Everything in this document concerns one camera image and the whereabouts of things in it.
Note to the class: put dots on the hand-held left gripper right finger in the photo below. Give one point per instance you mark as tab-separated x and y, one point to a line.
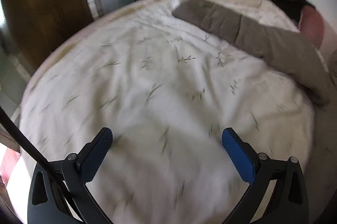
238	155

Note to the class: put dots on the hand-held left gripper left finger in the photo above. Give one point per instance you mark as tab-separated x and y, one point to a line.
97	154

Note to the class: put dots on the olive quilted blanket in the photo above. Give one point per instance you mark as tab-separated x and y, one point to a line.
263	34

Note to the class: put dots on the white leaf-print bed sheet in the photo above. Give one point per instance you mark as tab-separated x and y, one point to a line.
144	82

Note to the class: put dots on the pink bolster with red ends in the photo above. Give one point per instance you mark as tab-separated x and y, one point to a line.
313	26

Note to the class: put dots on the black cloth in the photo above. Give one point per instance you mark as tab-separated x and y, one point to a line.
287	5

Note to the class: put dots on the wooden cabinet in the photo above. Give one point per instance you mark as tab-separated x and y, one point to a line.
44	3

